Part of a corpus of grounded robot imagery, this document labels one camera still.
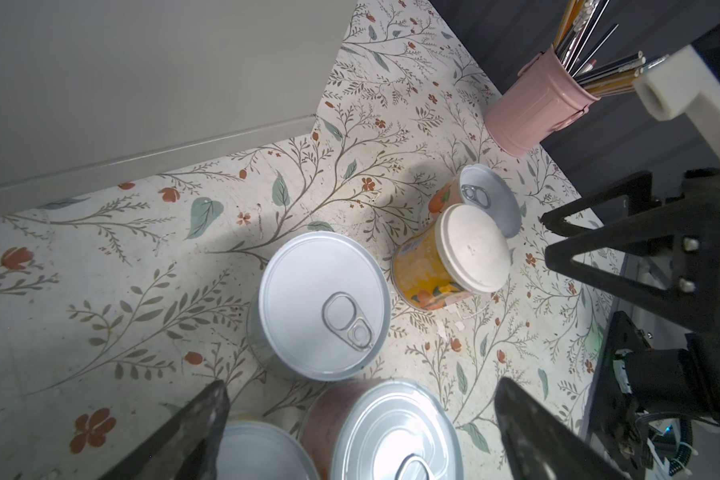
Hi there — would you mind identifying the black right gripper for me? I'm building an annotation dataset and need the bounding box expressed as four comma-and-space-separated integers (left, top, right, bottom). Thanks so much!
539, 167, 720, 415

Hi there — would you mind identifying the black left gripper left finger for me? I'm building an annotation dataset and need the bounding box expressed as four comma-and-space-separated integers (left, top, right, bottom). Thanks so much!
102, 380, 230, 479

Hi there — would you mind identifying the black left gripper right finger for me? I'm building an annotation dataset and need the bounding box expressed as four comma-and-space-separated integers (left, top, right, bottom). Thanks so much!
494, 377, 628, 479

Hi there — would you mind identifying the orange can plastic lid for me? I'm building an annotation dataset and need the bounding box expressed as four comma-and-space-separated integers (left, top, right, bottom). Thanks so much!
391, 202, 513, 312

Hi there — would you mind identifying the teal can pull tab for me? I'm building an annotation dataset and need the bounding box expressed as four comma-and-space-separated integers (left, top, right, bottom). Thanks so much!
246, 232, 391, 382

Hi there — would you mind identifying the yellow can pull tab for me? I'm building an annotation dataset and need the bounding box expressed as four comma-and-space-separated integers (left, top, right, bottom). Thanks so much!
216, 421, 319, 480

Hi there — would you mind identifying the pink can pull tab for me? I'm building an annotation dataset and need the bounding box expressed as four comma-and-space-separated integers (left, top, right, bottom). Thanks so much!
299, 379, 464, 479

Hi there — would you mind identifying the pink pencil cup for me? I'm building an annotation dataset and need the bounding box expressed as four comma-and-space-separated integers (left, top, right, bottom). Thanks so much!
484, 47, 599, 157

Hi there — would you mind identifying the orange can pull tab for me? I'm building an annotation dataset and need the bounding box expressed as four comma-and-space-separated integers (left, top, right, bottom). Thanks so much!
427, 163, 523, 239

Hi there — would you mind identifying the pencils bundle in cup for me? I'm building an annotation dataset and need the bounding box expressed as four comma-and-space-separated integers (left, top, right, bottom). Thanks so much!
545, 1, 669, 100

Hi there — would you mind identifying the grey metal cabinet box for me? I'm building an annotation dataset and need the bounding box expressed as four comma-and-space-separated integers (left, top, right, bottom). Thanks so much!
0, 1, 355, 216

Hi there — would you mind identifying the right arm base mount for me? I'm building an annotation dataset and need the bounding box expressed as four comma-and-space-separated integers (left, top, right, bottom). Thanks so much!
587, 311, 704, 479

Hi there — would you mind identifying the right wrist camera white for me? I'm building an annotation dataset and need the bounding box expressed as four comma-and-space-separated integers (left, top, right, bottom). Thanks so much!
633, 24, 720, 160

